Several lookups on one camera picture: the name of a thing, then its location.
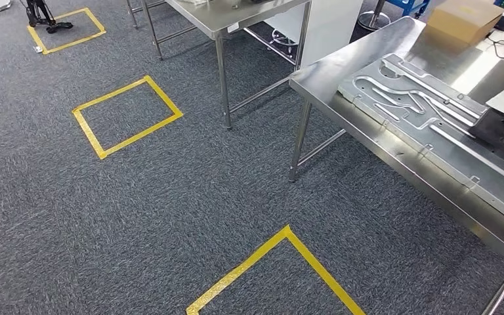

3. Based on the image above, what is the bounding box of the brown cardboard box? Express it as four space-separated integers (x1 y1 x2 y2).
425 0 504 47

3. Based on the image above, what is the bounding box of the blue storage rack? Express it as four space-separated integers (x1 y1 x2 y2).
384 0 432 19

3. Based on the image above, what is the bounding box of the black plastic plate holder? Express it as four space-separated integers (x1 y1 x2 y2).
469 106 504 168

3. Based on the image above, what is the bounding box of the machined aluminium fixture plate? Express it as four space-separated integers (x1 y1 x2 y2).
338 52 504 222

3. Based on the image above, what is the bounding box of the black cable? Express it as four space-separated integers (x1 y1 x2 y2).
486 34 504 62

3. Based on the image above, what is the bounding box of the stainless steel table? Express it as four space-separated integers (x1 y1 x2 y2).
125 0 313 131

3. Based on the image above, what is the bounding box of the stanchion with chrome base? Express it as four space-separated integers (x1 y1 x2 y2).
357 0 392 32

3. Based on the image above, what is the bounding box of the black tripod stand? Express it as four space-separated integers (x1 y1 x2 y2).
19 0 74 35

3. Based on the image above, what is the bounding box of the chrome wire round base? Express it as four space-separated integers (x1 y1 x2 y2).
271 28 301 56

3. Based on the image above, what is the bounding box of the stainless steel workbench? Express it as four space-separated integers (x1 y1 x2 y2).
287 16 504 315

